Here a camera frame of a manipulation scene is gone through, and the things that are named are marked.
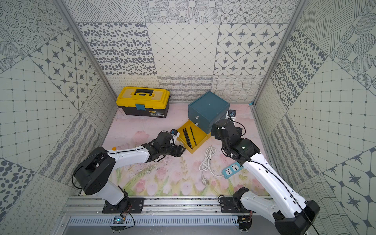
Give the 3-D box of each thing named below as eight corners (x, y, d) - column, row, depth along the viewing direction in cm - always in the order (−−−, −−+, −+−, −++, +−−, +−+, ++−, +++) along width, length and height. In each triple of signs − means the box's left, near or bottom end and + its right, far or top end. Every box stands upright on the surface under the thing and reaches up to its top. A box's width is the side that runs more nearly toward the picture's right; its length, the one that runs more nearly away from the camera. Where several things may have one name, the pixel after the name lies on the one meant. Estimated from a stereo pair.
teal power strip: (225, 179, 85) (226, 178, 82) (220, 172, 87) (221, 170, 85) (242, 169, 89) (243, 167, 86) (237, 162, 91) (238, 160, 89)
